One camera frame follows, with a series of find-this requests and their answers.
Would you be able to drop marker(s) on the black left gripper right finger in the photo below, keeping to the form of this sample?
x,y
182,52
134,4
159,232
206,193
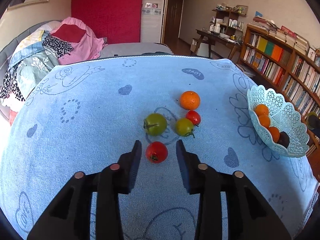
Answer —
x,y
249,215

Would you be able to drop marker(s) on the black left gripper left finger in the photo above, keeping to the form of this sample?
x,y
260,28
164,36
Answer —
x,y
68,216

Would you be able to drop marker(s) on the orange mandarin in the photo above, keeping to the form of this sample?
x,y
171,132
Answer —
x,y
275,133
190,100
261,109
264,121

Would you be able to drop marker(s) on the red tomato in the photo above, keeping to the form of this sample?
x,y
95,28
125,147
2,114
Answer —
x,y
194,117
156,152

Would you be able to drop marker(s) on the small green tomato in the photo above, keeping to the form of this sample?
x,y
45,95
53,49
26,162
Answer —
x,y
184,127

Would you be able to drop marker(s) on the large green tomato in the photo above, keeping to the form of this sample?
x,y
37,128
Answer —
x,y
155,124

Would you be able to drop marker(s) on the light blue patterned towel cloth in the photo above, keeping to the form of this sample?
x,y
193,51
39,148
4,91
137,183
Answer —
x,y
83,116

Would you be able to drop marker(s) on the white lattice plastic fruit basket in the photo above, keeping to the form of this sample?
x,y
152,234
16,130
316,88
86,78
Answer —
x,y
283,116

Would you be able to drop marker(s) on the wooden bookshelf with books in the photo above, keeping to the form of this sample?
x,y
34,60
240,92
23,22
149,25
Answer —
x,y
285,69

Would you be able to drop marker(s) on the floral blue quilt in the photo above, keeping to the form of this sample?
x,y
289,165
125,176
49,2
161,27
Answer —
x,y
30,62

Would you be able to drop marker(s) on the black white patterned cloth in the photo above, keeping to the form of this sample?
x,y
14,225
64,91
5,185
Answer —
x,y
58,46

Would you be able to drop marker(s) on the white storage box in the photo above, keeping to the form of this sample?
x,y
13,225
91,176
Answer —
x,y
202,50

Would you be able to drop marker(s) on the pink blanket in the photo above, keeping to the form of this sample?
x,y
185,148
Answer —
x,y
88,48

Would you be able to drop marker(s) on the framed picture on bookshelf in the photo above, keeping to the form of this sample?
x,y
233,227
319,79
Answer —
x,y
312,53

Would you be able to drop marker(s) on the grey bed mattress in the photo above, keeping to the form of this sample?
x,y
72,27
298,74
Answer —
x,y
134,49

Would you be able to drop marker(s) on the stack of books on shelf top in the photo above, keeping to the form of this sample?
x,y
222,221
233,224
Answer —
x,y
283,33

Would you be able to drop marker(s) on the dark wooden desk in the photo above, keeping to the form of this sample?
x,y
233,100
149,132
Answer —
x,y
212,40

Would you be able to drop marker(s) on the small wooden desk shelf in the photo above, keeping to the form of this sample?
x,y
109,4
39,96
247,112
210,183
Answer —
x,y
231,22

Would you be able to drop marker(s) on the red upright mattress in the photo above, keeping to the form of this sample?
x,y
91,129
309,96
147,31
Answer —
x,y
119,21

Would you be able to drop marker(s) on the dark wooden door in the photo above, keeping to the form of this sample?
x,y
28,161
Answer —
x,y
173,19

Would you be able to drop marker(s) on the white sliding wardrobe door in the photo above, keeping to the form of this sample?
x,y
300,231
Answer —
x,y
152,20

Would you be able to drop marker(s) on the small picture frame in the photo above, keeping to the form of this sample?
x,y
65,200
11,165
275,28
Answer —
x,y
241,9

